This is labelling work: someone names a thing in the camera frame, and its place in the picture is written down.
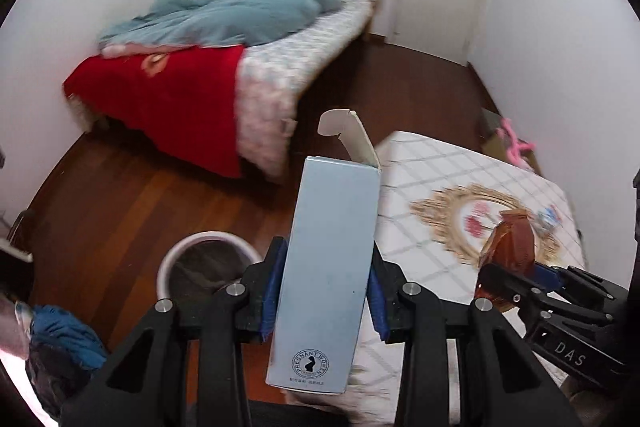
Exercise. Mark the white trash bin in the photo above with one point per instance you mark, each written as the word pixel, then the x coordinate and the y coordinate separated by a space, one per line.
pixel 200 264

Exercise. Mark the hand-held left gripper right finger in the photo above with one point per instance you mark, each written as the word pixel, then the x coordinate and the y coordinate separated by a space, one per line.
pixel 376 307

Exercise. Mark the light blue tall carton box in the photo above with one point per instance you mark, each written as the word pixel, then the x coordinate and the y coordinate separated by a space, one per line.
pixel 325 267

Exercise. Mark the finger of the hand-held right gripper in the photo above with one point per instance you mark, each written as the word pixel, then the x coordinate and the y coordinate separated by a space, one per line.
pixel 510 289
pixel 550 274

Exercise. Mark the white diamond patterned tablecloth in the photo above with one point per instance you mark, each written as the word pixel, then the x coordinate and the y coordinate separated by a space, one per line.
pixel 440 187

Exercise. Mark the blue cloth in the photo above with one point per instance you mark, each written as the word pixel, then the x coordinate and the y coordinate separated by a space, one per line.
pixel 65 332

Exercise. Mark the wooden bed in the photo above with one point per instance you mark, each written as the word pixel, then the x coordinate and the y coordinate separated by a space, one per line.
pixel 280 57

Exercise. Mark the red blanket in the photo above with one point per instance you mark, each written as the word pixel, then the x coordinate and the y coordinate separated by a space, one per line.
pixel 170 102

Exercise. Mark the brown sauce sachet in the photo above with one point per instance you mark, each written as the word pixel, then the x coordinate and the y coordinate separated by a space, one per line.
pixel 512 242

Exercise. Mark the teal duvet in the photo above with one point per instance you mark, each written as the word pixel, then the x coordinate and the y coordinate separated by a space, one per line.
pixel 240 12

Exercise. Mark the pink plastic toy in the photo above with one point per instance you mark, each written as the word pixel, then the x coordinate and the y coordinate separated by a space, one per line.
pixel 515 144

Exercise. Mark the grey white checkered bedsheet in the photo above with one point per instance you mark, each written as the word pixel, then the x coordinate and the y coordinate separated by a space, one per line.
pixel 295 72

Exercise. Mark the small blue drink carton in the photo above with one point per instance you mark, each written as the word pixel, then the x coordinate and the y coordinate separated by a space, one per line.
pixel 549 214

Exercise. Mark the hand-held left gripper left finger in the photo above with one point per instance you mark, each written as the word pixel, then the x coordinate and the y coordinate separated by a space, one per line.
pixel 270 302

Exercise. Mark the cardboard box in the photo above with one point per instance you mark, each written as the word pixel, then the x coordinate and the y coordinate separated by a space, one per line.
pixel 492 132

